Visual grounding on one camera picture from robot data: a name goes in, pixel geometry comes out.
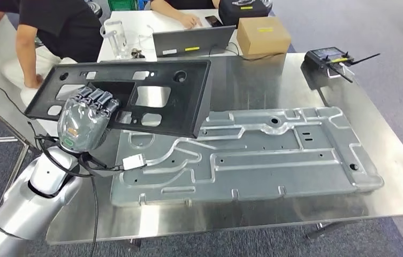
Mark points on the grey laptop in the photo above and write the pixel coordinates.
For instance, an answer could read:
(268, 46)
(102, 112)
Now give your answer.
(194, 40)

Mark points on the black plastic plate bracket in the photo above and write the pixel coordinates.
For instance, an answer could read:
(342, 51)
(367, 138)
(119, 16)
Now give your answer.
(187, 106)

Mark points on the robot left hand grey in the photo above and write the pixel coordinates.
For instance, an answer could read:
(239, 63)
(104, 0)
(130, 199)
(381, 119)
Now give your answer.
(84, 127)

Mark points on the black camera bracket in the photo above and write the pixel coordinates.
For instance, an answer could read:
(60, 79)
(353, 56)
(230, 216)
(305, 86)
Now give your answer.
(98, 164)

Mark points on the green plastic crate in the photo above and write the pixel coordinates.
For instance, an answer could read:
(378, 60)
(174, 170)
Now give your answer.
(123, 4)

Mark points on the clear acrylic stand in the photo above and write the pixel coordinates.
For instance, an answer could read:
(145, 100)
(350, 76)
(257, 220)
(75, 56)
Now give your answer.
(116, 39)

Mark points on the stainless steel workbench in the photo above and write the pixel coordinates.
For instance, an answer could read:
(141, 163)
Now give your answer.
(258, 88)

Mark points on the black carry case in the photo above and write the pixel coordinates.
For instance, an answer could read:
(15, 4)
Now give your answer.
(233, 16)

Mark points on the black smartphone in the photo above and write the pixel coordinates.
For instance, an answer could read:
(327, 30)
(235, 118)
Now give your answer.
(213, 21)

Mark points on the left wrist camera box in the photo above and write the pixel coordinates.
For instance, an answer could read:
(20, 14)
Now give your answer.
(133, 162)

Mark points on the person's hand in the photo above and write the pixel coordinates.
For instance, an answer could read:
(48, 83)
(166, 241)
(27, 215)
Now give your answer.
(191, 21)
(34, 81)

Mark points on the small metal fitting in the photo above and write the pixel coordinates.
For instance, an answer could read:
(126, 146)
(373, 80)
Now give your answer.
(137, 53)

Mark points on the black remote controller with antennas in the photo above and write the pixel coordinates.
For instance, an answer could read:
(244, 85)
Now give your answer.
(323, 56)

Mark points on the robot left arm silver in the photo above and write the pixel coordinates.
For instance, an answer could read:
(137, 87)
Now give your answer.
(27, 205)

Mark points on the white table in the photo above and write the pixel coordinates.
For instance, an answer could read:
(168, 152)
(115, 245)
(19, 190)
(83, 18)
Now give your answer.
(141, 21)

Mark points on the person's forearm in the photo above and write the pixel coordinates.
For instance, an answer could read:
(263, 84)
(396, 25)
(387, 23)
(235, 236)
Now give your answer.
(165, 9)
(25, 53)

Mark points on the brown cardboard box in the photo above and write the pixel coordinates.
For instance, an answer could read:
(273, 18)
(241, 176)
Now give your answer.
(263, 35)

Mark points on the large stamped metal panel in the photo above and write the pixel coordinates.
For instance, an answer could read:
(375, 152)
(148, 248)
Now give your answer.
(258, 166)

